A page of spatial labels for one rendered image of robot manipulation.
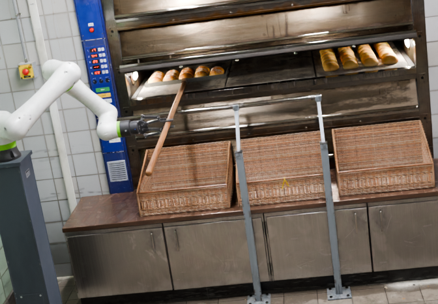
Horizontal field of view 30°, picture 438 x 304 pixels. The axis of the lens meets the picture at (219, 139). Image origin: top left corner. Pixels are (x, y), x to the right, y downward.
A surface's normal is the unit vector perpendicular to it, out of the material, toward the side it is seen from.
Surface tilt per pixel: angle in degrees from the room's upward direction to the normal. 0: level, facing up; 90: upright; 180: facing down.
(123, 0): 70
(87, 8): 90
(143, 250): 90
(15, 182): 90
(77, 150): 90
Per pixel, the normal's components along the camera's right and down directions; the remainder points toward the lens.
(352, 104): -0.11, -0.04
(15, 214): -0.08, 0.30
